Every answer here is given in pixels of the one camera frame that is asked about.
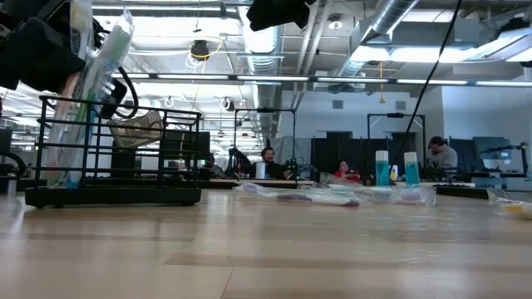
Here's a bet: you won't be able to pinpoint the slim yellow-headed toothbrush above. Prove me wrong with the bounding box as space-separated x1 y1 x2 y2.
486 189 532 221

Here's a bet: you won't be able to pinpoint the packaged toothbrushes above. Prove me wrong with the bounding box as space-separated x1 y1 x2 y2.
234 181 362 208

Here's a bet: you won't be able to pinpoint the desk monitor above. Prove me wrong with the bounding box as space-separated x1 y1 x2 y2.
472 135 513 161

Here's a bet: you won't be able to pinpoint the yellow hanging cord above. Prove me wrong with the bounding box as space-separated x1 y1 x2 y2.
377 61 387 105

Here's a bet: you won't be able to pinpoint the black curved arc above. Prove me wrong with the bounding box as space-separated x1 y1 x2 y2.
0 150 27 179

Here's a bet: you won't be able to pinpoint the person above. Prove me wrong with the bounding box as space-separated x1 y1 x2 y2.
203 153 225 179
426 135 459 169
333 160 362 184
249 146 292 180

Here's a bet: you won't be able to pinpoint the black station frame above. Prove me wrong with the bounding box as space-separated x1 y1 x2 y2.
367 112 427 167
234 107 298 180

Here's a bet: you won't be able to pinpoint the wooden workstation table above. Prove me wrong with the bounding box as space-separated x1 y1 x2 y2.
209 178 316 187

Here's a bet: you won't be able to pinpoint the black wire toothbrush caddy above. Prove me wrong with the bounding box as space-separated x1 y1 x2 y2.
24 95 204 209

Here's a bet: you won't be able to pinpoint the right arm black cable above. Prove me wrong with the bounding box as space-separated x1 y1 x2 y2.
389 0 464 179

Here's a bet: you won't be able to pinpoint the black partition screens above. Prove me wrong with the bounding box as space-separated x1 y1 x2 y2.
310 136 419 184

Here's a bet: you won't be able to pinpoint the long ceiling light bar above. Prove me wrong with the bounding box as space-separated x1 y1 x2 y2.
0 70 532 88

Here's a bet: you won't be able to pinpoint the silver air duct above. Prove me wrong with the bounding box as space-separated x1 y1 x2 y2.
336 0 421 80
237 0 292 138

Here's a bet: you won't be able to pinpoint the teal mouthwash bottle white cap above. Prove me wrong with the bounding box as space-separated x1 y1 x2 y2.
374 149 391 188
403 151 421 186

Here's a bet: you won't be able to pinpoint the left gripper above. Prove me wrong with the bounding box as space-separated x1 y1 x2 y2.
0 0 128 120

